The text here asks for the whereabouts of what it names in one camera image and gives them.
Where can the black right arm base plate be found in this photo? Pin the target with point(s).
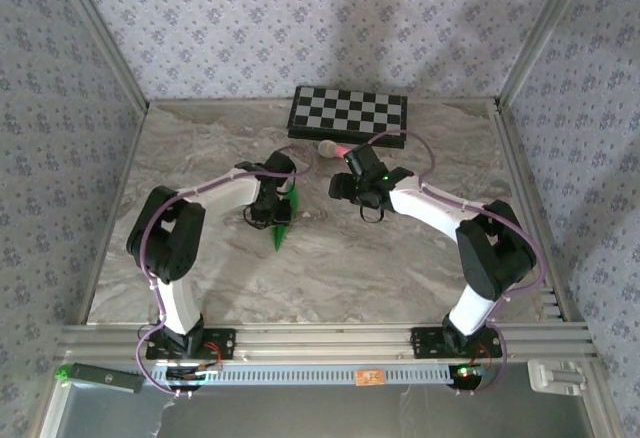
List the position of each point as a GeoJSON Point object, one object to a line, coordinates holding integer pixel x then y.
{"type": "Point", "coordinates": [425, 343]}

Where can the white plastic bracket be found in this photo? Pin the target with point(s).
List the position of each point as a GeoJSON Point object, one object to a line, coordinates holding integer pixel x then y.
{"type": "Point", "coordinates": [555, 378]}

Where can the black bar device green tip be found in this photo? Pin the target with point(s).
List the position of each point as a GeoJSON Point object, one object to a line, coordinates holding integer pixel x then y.
{"type": "Point", "coordinates": [105, 377]}

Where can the black and grey folding chessboard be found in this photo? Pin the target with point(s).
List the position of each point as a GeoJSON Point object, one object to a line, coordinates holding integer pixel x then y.
{"type": "Point", "coordinates": [350, 113]}

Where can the aluminium side rail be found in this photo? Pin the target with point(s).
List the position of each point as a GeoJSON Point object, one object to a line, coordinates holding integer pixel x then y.
{"type": "Point", "coordinates": [505, 133]}
{"type": "Point", "coordinates": [125, 173]}

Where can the aluminium frame post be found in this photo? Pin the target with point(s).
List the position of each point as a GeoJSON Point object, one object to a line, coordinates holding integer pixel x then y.
{"type": "Point", "coordinates": [100, 33]}
{"type": "Point", "coordinates": [545, 33]}

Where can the long aluminium mounting rail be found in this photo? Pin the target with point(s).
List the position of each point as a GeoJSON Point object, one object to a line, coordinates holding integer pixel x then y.
{"type": "Point", "coordinates": [325, 340]}

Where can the small circuit board green light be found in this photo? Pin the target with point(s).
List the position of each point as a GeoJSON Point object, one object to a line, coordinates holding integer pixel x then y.
{"type": "Point", "coordinates": [467, 373]}

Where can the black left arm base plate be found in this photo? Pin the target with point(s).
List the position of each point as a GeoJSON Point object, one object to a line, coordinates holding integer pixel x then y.
{"type": "Point", "coordinates": [220, 343]}

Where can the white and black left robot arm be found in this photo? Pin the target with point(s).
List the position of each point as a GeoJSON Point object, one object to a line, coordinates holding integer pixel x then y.
{"type": "Point", "coordinates": [170, 238]}

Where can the orange paper label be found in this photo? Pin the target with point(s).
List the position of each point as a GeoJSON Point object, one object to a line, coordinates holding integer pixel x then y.
{"type": "Point", "coordinates": [370, 377]}

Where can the pink toy microphone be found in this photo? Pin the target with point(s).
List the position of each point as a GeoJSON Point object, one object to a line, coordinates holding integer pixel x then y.
{"type": "Point", "coordinates": [330, 148]}

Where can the grey metal sheet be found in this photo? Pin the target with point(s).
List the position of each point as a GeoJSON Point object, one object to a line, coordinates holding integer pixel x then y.
{"type": "Point", "coordinates": [325, 413]}

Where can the green square paper sheet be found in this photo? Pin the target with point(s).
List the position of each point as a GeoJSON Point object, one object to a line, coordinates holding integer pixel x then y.
{"type": "Point", "coordinates": [279, 238]}

